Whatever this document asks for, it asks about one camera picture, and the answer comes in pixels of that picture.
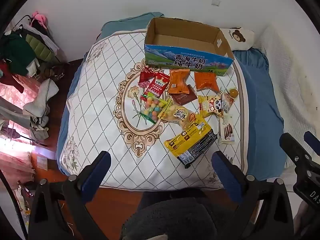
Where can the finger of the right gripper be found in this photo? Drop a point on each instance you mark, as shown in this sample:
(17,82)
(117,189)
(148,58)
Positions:
(294,150)
(312,141)

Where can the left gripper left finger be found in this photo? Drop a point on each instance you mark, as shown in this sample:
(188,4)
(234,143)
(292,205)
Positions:
(93,175)

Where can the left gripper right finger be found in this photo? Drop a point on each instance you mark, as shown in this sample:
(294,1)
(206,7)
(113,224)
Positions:
(230,176)

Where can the white Franzzi cookie pack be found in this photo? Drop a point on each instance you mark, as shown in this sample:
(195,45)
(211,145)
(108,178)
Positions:
(226,130)

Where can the yellow black snack bag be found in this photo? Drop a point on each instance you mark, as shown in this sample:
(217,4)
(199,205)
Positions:
(192,142)

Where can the yellow panda snack bag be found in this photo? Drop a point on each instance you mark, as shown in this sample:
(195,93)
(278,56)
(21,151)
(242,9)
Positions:
(210,105)

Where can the yellow biscuit snack bag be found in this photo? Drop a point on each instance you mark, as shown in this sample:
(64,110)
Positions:
(177,114)

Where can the colorful candy balls bag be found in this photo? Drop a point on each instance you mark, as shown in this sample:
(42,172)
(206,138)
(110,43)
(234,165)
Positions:
(152,107)

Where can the brown snack packet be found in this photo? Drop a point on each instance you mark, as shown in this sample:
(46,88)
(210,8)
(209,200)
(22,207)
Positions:
(183,99)

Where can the orange snack packet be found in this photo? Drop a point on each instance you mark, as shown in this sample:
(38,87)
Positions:
(206,80)
(177,83)

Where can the red spicy strip packet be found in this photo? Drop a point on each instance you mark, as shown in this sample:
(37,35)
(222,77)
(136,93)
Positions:
(157,86)

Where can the blue bed sheet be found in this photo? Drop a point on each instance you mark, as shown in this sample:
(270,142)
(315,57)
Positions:
(264,156)

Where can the black fuzzy slipper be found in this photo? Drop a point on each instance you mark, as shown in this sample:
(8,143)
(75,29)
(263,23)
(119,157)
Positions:
(180,214)

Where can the white patterned quilt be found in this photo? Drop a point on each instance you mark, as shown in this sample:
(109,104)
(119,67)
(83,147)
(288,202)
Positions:
(106,112)

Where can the white red snack packet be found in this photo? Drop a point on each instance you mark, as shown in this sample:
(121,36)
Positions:
(227,101)

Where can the white knit blanket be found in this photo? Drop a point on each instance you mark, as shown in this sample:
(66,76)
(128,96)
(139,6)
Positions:
(296,101)

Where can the small red triangular packet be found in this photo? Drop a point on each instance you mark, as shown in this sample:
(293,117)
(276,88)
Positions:
(146,74)

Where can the bear print pillow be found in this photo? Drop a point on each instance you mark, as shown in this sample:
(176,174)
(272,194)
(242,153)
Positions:
(239,38)

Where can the pile of clothes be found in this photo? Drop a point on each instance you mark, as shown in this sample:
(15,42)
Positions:
(28,59)

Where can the cardboard milk box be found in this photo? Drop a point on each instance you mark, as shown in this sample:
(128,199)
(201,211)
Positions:
(175,43)

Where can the light blue pillow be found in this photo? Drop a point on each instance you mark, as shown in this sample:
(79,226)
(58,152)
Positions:
(128,24)

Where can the pink plush toy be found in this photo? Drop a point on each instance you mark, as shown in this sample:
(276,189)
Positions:
(40,18)

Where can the white wall socket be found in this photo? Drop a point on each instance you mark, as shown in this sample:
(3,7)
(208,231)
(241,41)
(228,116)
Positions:
(216,3)

